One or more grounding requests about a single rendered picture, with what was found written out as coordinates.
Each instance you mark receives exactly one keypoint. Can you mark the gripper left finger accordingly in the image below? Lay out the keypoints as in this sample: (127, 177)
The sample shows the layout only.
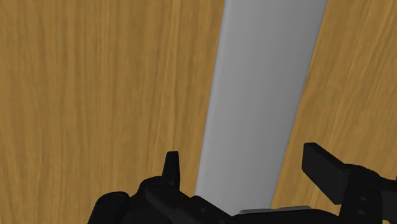
(161, 201)

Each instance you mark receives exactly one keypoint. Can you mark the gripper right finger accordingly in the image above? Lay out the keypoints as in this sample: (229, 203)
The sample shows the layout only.
(356, 186)

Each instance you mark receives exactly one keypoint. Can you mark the long pale grey slab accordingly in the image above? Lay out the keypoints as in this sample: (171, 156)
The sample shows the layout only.
(257, 108)

